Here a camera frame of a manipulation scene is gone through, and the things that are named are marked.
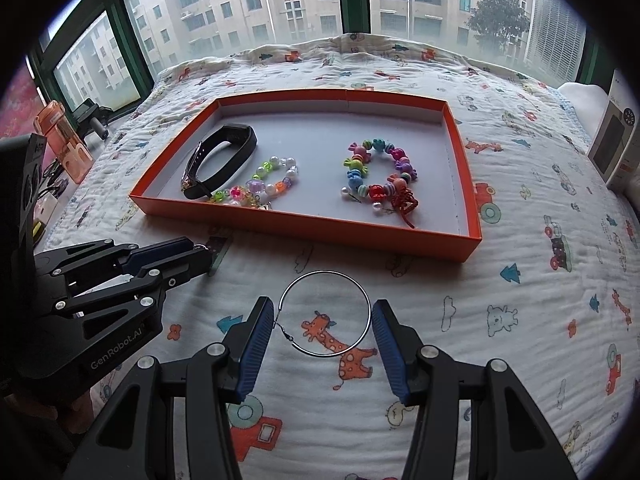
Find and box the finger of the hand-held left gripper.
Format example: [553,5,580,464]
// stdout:
[34,236,210,283]
[56,249,214,320]

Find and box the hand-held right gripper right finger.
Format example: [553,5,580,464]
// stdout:
[371,299,576,480]

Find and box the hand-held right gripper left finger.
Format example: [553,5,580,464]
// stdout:
[65,296,275,480]

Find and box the silver hoop earring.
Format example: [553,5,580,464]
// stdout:
[277,270,373,358]

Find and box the translucent bead pearl bracelet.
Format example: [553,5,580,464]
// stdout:
[207,156,301,211]

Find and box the black watch band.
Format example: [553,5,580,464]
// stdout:
[181,124,258,200]

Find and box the red hair tie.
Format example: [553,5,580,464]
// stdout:
[387,185,420,230]

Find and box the orange shallow cardboard box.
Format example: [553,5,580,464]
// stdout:
[129,88,483,263]

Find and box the colourful candy bead bracelet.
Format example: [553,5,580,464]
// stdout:
[341,137,418,203]

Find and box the orange transparent water bottle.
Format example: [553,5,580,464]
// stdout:
[33,101,92,184]

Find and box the pink cloth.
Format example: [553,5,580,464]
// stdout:
[0,67,46,141]

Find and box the printed cartoon blanket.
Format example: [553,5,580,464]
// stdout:
[35,32,640,480]

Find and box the white box with dark print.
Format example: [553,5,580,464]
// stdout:
[587,72,640,192]

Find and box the white pillow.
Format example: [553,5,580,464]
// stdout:
[557,81,615,161]

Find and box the black cable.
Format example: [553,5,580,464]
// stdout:
[39,165,69,200]

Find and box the black clamp mount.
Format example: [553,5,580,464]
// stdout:
[72,100,113,140]

